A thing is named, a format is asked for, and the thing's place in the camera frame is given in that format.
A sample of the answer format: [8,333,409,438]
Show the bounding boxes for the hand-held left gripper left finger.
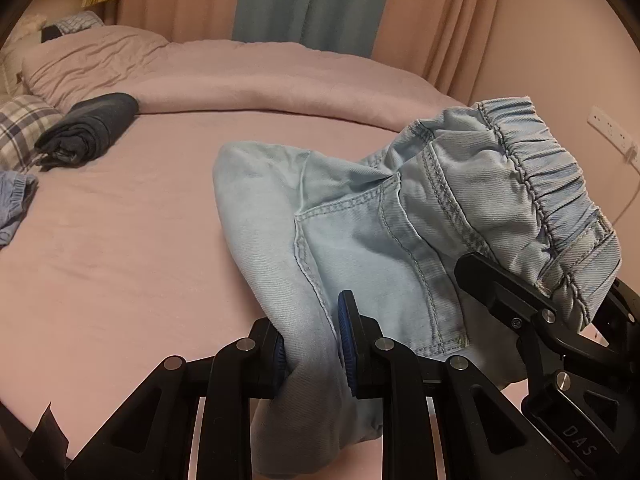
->
[65,317,288,480]

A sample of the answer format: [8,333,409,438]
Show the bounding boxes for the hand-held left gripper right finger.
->
[337,290,566,480]

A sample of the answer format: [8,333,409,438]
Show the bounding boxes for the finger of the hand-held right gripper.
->
[454,252,616,401]
[585,277,640,348]

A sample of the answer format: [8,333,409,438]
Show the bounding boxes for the light blue denim pants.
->
[212,95,623,478]

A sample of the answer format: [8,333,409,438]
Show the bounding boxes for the pink bed sheet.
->
[0,105,640,480]

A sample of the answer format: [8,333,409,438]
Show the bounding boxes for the pink duvet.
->
[22,25,471,128]

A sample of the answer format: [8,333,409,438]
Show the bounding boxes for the dark folded garment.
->
[34,92,140,171]

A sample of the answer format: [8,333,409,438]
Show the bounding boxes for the blue crumpled garment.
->
[0,170,40,248]

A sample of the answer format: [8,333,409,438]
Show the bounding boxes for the teal curtain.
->
[232,0,396,58]

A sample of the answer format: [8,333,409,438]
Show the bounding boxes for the plaid pillow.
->
[0,95,63,173]

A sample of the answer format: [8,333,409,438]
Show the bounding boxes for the pink curtain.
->
[115,0,501,106]

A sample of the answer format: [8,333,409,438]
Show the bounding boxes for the checked blue cloth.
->
[42,10,106,43]

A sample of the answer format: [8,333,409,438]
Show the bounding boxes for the white pillow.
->
[0,12,48,96]

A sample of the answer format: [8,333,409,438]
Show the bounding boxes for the white cable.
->
[611,147,640,223]

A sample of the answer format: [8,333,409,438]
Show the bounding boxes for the white wall socket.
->
[587,106,638,153]

